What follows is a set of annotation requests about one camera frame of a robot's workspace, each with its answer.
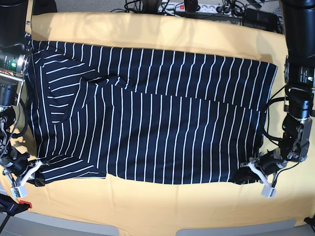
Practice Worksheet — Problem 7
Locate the navy white striped T-shirt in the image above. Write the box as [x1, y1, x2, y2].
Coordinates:
[27, 40, 277, 184]

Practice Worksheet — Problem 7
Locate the blue red bar clamp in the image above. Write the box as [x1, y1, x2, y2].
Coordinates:
[0, 194, 32, 216]

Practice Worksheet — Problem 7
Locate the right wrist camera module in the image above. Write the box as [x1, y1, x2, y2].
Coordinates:
[10, 185, 28, 199]

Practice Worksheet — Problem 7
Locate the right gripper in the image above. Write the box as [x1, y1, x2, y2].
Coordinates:
[2, 152, 48, 187]

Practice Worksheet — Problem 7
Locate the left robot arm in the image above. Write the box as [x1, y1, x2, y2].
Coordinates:
[232, 0, 315, 188]

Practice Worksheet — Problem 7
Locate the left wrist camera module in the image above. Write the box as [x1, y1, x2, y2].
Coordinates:
[261, 185, 276, 198]

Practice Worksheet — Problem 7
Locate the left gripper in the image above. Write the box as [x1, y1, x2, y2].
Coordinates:
[232, 149, 287, 187]

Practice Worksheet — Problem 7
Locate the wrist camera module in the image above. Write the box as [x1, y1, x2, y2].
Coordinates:
[261, 185, 276, 198]
[10, 185, 28, 199]

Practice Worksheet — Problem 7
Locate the yellow table cloth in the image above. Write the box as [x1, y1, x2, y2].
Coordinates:
[25, 12, 315, 236]

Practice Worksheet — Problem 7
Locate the black power adapter box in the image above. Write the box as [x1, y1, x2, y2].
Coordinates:
[243, 8, 278, 28]

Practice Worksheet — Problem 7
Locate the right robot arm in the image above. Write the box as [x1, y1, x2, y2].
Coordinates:
[0, 0, 45, 187]

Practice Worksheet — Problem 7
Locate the white power strip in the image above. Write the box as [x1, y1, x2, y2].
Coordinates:
[158, 1, 221, 14]

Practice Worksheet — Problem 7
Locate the black clamp right corner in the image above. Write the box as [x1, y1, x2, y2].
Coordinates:
[304, 216, 315, 227]

